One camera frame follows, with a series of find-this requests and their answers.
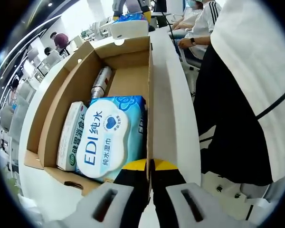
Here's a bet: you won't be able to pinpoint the black desk monitor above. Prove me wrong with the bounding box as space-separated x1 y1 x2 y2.
154 0 168 14

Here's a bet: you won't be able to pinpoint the green potted plant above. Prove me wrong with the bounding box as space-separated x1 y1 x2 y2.
4 175 23 200

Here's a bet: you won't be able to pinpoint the person in white shirt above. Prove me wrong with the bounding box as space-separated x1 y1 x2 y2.
209 0 285 188

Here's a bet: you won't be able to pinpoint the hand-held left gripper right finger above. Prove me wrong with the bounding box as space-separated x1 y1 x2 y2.
151 159 243 228

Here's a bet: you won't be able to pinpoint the person's black trousers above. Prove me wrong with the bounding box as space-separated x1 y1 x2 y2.
193 44 274 187

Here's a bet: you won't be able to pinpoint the brown cardboard shoe box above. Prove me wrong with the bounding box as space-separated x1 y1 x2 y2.
23 35 155 198

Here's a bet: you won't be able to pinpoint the white office chair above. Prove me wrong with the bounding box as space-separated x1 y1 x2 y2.
180 44 206 72

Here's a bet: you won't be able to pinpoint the white chair base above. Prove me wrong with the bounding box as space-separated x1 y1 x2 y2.
201 172 277 223

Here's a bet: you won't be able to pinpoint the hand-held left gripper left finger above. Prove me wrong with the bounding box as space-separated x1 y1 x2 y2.
61 159 149 228

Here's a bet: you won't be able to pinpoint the blue wet wipes pack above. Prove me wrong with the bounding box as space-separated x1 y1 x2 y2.
75 95 148 183

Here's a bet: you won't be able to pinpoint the white medicine box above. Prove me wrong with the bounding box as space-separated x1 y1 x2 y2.
56 101 88 171

